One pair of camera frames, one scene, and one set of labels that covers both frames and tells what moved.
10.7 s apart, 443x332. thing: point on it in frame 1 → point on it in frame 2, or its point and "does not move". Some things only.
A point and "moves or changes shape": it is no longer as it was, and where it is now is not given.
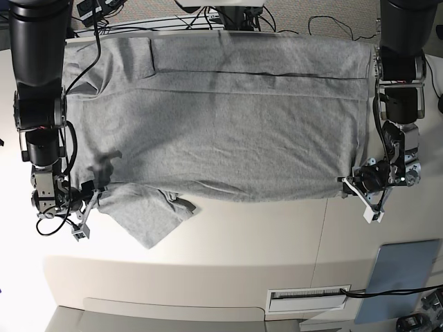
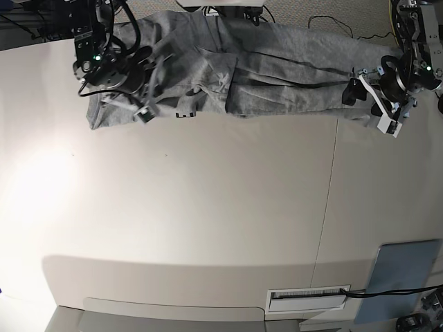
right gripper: (74, 196) → (130, 78)
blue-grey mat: (398, 265) does not move
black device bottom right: (414, 322) does not move
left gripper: (374, 178) → (395, 84)
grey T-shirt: (237, 117) moves or changes shape
